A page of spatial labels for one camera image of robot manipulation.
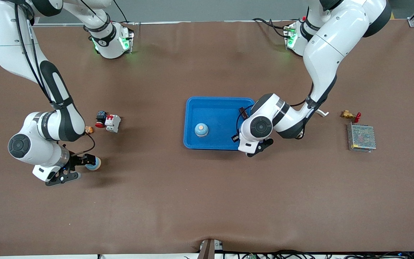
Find thin black base cable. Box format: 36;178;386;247
112;0;131;25

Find white red circuit breaker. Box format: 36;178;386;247
105;114;121;133

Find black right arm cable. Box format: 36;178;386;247
13;2;96;157

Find metal table edge bracket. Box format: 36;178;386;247
198;238;224;259

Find black base cable bundle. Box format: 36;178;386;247
253;17;290;38

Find metal mesh power supply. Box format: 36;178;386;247
347;122;377;153

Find blue plastic tray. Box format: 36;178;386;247
183;96;257;151

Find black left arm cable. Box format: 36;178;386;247
236;82;315;141

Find black cables under table edge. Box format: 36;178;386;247
225;249;414;259

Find brass valve red handle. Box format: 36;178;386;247
340;110;362;123

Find blue bell cream button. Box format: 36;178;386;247
85;156;102;172
194;123;209;138

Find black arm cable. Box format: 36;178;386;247
13;2;96;157
236;82;315;141

